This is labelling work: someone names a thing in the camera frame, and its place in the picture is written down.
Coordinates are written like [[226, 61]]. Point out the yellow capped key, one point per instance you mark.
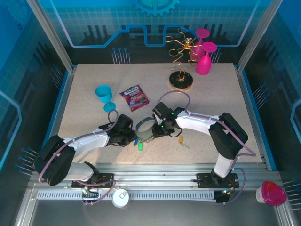
[[180, 139]]

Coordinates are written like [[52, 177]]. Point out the blue key tag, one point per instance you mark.
[[135, 142]]

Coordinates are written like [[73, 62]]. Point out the green key tag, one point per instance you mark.
[[140, 147]]

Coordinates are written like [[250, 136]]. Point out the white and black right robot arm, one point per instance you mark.
[[195, 122]]

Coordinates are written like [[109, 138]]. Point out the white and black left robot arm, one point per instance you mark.
[[89, 141]]

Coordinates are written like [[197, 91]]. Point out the purple candy bag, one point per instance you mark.
[[134, 97]]

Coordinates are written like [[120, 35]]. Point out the blue plastic goblet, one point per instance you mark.
[[103, 94]]

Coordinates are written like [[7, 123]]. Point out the white pull-tab can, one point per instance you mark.
[[120, 200]]

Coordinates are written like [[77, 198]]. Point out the pink plastic goblet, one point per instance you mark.
[[203, 66]]

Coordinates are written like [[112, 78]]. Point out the white cup with pink lid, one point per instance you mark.
[[274, 194]]

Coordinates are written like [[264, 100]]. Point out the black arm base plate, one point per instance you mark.
[[107, 176], [202, 180]]

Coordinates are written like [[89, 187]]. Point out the aluminium front rail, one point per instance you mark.
[[152, 174]]

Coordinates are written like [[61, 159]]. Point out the aluminium side rail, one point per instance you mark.
[[248, 94], [64, 94]]

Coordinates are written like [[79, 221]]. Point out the aluminium frame post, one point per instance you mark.
[[259, 35], [56, 40]]

